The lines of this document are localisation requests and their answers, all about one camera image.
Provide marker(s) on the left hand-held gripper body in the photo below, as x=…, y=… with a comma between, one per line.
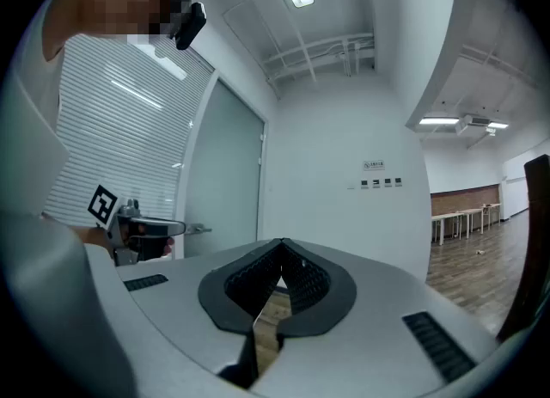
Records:
x=103, y=207

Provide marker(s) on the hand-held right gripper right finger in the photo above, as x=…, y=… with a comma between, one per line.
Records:
x=378, y=301

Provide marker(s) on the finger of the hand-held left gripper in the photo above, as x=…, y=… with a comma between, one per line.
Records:
x=163, y=227

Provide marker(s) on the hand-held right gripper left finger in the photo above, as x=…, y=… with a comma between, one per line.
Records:
x=172, y=301

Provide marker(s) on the frosted glass door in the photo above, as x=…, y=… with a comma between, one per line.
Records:
x=227, y=164

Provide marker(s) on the person's left forearm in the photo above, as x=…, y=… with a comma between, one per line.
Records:
x=92, y=236

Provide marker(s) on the person's left hand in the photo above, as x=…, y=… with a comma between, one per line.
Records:
x=169, y=245

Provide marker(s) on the glass partition with white blinds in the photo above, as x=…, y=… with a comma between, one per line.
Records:
x=124, y=130

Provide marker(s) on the person's white shirt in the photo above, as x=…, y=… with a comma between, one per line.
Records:
x=26, y=130

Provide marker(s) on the dark brown wooden panel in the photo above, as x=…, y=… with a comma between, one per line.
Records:
x=535, y=224

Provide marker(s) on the rectangular ceiling light panel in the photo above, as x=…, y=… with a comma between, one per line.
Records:
x=497, y=125
x=438, y=120

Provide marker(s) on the white ceiling air conditioner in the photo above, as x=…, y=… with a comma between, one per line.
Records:
x=472, y=123

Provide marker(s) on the white ceiling pipes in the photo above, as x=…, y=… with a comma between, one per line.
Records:
x=318, y=50

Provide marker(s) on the white wall sign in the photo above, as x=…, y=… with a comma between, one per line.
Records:
x=374, y=165

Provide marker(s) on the black head-mounted camera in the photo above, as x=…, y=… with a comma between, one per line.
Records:
x=191, y=26

